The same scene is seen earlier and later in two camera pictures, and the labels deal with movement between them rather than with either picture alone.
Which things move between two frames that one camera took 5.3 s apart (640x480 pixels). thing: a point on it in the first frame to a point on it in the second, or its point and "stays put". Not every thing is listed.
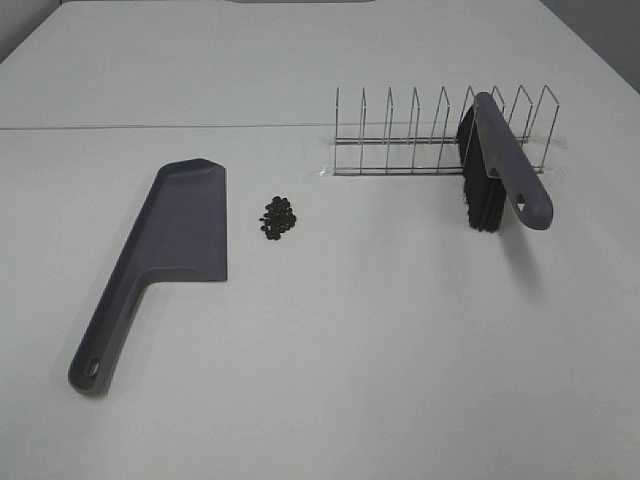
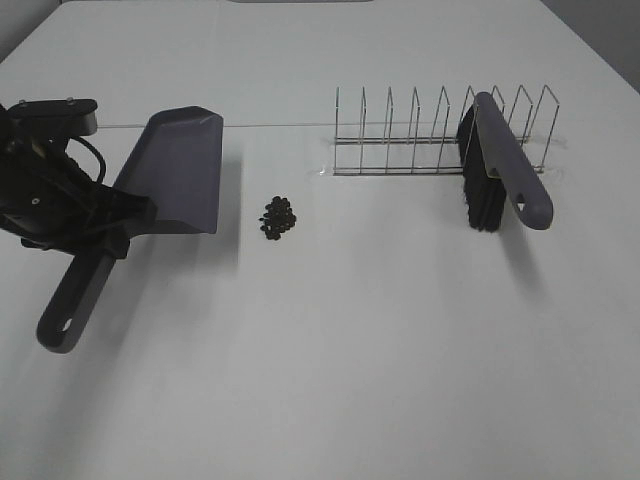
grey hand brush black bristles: x=496 y=172 stays put
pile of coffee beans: x=279 y=218 stays put
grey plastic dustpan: x=181 y=235 to x=174 y=166
